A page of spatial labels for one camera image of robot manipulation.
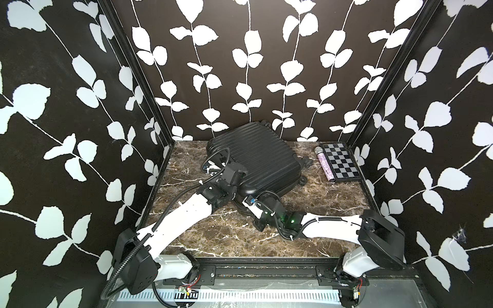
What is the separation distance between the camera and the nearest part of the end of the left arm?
54 centimetres

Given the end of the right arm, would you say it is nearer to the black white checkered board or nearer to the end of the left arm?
the end of the left arm

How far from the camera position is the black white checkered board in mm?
1059
